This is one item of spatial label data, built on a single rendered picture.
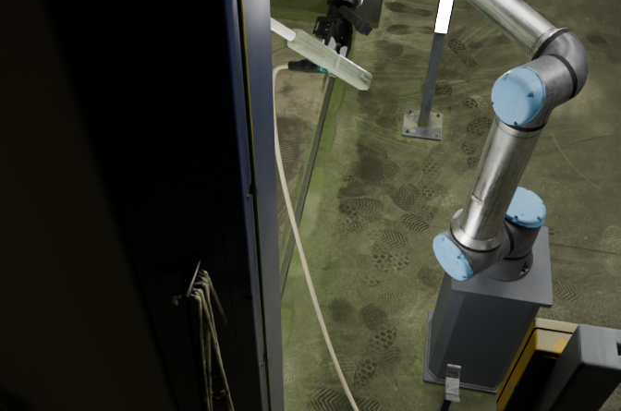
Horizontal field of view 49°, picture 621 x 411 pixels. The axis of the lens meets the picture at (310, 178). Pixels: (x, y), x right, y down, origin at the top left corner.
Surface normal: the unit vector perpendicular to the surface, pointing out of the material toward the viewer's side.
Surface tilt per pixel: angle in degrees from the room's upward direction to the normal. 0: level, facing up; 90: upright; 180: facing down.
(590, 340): 0
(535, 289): 0
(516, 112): 82
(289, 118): 0
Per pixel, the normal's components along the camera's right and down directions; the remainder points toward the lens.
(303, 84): 0.01, -0.67
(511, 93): -0.83, 0.31
